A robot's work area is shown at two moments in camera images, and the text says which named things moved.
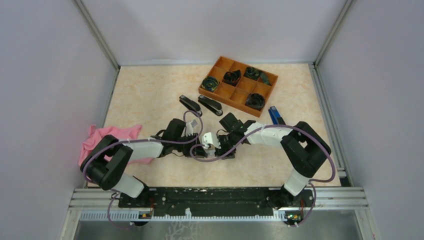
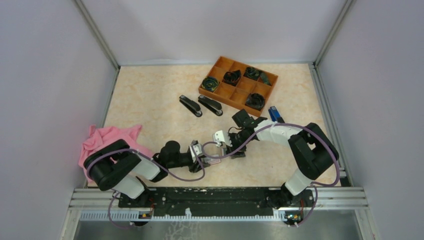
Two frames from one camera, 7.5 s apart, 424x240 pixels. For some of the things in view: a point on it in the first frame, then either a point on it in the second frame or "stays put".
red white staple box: [211, 153] -> [212, 161]
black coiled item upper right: [251, 73] stays put
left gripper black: [192, 137] -> [195, 167]
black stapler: [213, 106] stays put
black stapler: [190, 104] stays put
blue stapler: [275, 117] stays put
